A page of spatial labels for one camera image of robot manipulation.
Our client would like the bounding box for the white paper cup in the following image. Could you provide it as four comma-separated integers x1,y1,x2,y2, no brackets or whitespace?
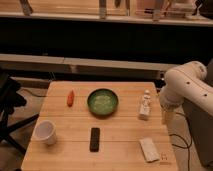
34,120,57,145

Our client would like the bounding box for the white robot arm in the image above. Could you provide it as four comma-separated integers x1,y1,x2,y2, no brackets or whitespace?
159,61,213,124

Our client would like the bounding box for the black cable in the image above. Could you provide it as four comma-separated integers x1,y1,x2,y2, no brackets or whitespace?
169,111,194,171

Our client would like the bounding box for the green ceramic bowl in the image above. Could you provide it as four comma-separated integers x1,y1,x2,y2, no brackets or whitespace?
87,88,119,117

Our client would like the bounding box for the white spray bottle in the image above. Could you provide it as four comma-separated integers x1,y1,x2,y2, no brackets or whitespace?
139,90,151,120

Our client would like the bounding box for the black office chair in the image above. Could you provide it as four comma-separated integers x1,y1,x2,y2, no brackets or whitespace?
0,68,39,154

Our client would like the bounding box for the black remote control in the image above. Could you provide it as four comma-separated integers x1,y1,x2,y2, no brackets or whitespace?
89,128,100,152

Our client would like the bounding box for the orange carrot toy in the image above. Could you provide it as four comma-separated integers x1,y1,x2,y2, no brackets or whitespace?
67,90,74,107

